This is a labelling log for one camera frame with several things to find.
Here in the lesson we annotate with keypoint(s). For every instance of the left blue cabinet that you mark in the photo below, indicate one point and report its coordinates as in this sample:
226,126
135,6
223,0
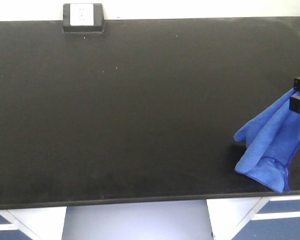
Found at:
44,223

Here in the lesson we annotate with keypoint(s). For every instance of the blue microfiber cloth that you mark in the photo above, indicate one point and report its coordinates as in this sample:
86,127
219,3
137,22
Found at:
272,138

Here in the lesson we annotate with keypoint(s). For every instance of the black white power outlet box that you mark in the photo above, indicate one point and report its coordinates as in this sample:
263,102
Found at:
83,18

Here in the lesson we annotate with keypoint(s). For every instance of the blue cabinet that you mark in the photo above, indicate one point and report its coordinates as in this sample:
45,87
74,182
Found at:
255,218
44,223

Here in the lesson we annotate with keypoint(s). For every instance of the right blue cabinet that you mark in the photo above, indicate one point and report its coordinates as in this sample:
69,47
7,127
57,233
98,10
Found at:
255,218

